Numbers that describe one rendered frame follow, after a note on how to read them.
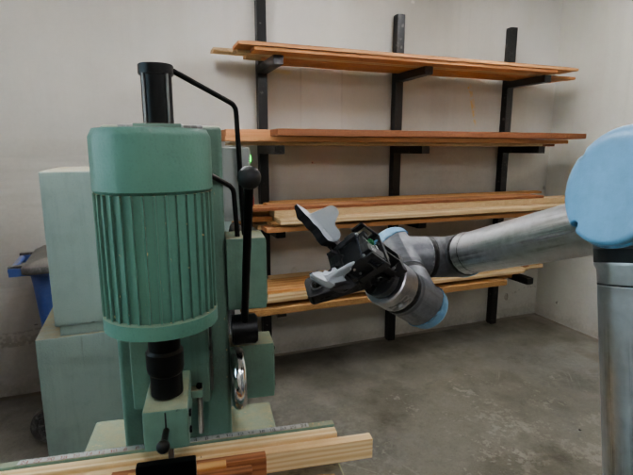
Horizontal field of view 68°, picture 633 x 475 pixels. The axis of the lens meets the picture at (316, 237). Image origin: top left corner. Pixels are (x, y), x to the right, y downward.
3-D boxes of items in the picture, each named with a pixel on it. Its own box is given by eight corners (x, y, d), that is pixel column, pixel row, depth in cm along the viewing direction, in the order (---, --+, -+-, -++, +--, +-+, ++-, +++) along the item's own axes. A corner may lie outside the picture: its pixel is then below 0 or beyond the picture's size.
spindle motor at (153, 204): (91, 351, 66) (70, 124, 60) (115, 310, 83) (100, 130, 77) (219, 340, 70) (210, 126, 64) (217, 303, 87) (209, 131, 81)
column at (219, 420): (125, 476, 98) (95, 123, 85) (139, 417, 120) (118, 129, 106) (233, 460, 103) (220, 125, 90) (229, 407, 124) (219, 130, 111)
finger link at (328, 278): (333, 254, 65) (357, 249, 74) (303, 277, 68) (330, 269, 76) (346, 273, 65) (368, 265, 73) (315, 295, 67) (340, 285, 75)
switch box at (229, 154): (223, 221, 102) (220, 147, 99) (221, 215, 112) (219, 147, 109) (251, 221, 104) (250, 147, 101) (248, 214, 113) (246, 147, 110)
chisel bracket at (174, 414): (145, 462, 75) (141, 413, 73) (154, 414, 88) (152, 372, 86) (192, 455, 76) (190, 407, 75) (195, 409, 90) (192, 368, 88)
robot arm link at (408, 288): (372, 282, 92) (385, 323, 85) (357, 272, 89) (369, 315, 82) (409, 257, 88) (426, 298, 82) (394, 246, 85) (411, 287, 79)
